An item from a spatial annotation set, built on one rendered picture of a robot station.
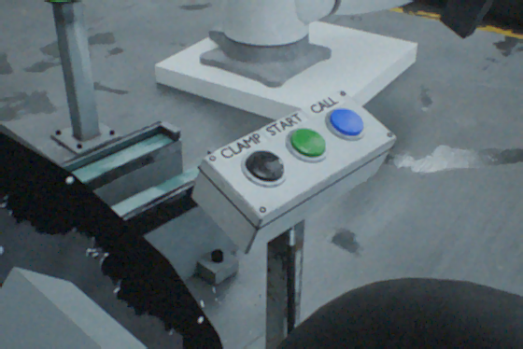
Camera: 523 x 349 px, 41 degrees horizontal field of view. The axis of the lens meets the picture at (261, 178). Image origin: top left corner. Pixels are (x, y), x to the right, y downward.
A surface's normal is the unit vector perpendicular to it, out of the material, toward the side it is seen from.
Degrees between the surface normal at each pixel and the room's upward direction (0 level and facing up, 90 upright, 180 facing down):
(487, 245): 0
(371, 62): 1
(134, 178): 90
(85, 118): 90
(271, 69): 15
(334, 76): 1
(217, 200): 90
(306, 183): 21
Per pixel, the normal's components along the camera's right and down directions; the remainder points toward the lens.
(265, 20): 0.03, 0.57
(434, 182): 0.00, -0.83
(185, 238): 0.71, 0.39
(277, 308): -0.70, 0.39
